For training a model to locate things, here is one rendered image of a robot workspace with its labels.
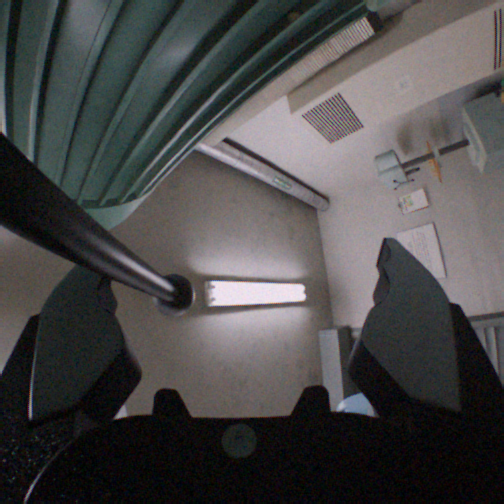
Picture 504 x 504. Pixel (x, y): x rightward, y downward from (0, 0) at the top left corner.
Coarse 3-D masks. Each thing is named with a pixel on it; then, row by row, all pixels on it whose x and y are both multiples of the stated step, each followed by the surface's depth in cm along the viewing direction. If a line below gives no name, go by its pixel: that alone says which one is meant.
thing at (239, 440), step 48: (96, 432) 3; (144, 432) 3; (192, 432) 4; (240, 432) 4; (288, 432) 4; (336, 432) 3; (384, 432) 3; (48, 480) 2; (96, 480) 3; (144, 480) 3; (192, 480) 3; (240, 480) 3; (288, 480) 3; (336, 480) 3; (384, 480) 3; (432, 480) 2
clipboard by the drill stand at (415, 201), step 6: (414, 192) 245; (420, 192) 239; (402, 198) 256; (408, 198) 251; (414, 198) 245; (420, 198) 239; (402, 204) 256; (408, 204) 251; (414, 204) 245; (420, 204) 239; (426, 204) 233; (402, 210) 256; (408, 210) 250; (414, 210) 246
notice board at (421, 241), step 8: (424, 224) 236; (432, 224) 230; (400, 232) 255; (408, 232) 248; (416, 232) 242; (424, 232) 235; (432, 232) 229; (400, 240) 254; (408, 240) 247; (416, 240) 241; (424, 240) 235; (432, 240) 228; (408, 248) 246; (416, 248) 240; (424, 248) 234; (432, 248) 228; (416, 256) 239; (424, 256) 233; (432, 256) 227; (440, 256) 221; (424, 264) 232; (432, 264) 226; (440, 264) 220; (432, 272) 225; (440, 272) 219
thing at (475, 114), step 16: (464, 112) 143; (480, 112) 132; (496, 112) 123; (464, 128) 150; (480, 128) 133; (496, 128) 125; (464, 144) 154; (480, 144) 136; (496, 144) 126; (384, 160) 178; (416, 160) 183; (432, 160) 189; (480, 160) 151; (496, 160) 138; (384, 176) 193; (400, 176) 194
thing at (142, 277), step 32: (0, 160) 3; (0, 192) 3; (32, 192) 3; (0, 224) 3; (32, 224) 4; (64, 224) 4; (96, 224) 6; (64, 256) 5; (96, 256) 6; (128, 256) 8; (160, 288) 13; (192, 288) 19
